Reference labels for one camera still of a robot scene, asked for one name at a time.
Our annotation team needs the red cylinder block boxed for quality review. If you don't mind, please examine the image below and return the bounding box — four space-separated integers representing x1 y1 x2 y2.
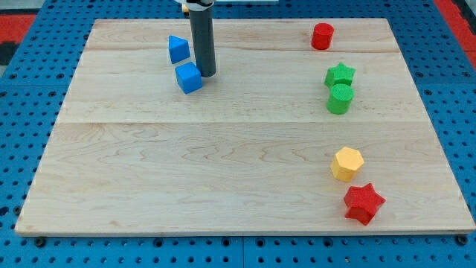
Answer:
311 22 335 50

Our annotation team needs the green cylinder block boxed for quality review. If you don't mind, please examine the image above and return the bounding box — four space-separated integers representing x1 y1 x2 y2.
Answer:
327 83 354 115

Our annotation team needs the yellow hexagon block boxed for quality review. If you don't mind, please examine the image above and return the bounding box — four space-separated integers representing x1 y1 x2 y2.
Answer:
330 147 364 182

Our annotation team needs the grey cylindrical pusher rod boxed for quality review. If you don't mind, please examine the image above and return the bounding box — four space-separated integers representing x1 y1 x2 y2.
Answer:
189 5 216 77

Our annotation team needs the light wooden board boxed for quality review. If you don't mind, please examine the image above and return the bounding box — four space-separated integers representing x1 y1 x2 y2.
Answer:
15 19 475 237

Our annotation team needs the green star block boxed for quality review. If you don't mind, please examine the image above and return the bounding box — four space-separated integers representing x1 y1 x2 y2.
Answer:
324 63 356 88

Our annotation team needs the blue triangular prism block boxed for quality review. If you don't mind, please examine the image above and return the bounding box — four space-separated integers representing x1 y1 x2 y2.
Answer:
168 35 190 64

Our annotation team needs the red star block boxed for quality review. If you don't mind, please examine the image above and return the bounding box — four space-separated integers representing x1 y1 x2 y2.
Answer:
344 183 386 226

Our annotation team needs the blue cube block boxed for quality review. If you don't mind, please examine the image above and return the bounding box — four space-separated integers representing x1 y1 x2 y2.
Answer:
175 62 203 95

